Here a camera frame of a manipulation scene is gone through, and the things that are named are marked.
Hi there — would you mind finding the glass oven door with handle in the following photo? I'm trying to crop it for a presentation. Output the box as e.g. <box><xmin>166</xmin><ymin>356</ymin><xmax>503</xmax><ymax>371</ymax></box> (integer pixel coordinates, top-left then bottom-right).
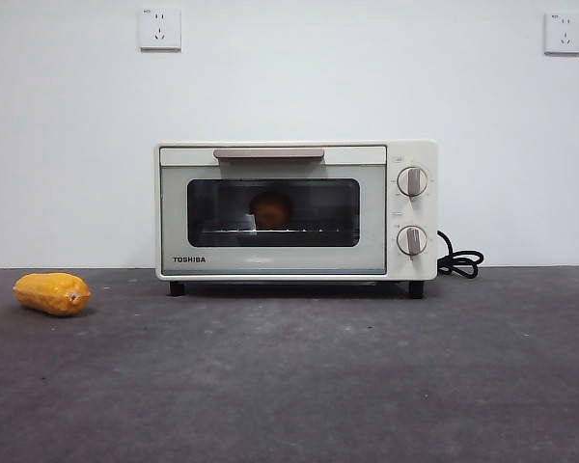
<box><xmin>159</xmin><ymin>146</ymin><xmax>387</xmax><ymax>277</ymax></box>

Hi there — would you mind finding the beige oven knob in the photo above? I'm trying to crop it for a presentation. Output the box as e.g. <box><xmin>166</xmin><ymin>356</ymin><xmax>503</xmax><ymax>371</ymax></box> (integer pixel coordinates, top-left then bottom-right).
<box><xmin>396</xmin><ymin>166</ymin><xmax>429</xmax><ymax>199</ymax></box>
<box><xmin>396</xmin><ymin>225</ymin><xmax>428</xmax><ymax>257</ymax></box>

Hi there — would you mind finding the cream Toshiba toaster oven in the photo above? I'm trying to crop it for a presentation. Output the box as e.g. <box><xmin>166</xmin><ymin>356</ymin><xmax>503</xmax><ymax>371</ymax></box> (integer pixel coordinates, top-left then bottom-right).
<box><xmin>153</xmin><ymin>139</ymin><xmax>439</xmax><ymax>301</ymax></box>

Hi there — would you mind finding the yellow wrapped corn cob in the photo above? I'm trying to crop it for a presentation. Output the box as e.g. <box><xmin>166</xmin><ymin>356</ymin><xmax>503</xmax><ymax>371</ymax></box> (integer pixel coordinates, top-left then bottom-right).
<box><xmin>13</xmin><ymin>272</ymin><xmax>94</xmax><ymax>317</ymax></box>

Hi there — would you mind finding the metal wire oven rack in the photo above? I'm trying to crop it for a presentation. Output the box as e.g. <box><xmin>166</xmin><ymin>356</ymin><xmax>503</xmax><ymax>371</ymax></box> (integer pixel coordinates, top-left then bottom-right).
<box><xmin>200</xmin><ymin>225</ymin><xmax>329</xmax><ymax>238</ymax></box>

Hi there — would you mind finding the black oven power cable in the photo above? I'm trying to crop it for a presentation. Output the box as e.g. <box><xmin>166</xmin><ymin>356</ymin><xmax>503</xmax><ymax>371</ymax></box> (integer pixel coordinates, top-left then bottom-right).
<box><xmin>436</xmin><ymin>229</ymin><xmax>485</xmax><ymax>282</ymax></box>

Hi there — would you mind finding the white wall socket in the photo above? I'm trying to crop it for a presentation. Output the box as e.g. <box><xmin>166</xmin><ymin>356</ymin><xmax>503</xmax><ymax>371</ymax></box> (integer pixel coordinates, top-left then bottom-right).
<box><xmin>543</xmin><ymin>12</ymin><xmax>579</xmax><ymax>57</ymax></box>
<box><xmin>140</xmin><ymin>8</ymin><xmax>182</xmax><ymax>53</ymax></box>

